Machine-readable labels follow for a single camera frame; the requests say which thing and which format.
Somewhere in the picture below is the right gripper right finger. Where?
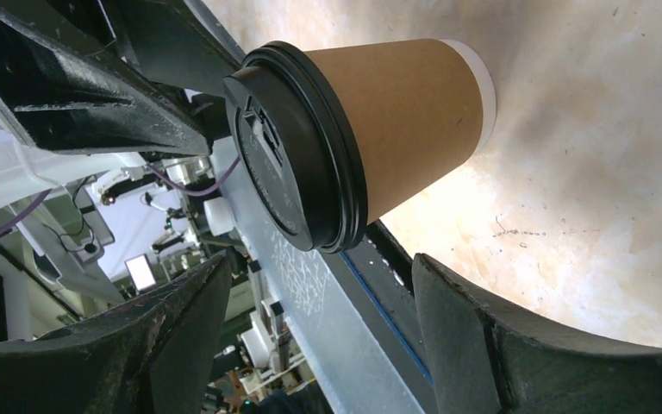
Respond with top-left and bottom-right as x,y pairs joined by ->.
411,254 -> 662,413

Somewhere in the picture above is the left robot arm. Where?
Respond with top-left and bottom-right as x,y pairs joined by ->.
0,1 -> 243,209

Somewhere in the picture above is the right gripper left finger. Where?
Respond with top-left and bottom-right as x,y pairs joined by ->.
0,254 -> 232,413

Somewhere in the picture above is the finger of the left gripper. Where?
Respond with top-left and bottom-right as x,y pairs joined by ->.
102,0 -> 245,97
0,1 -> 210,155

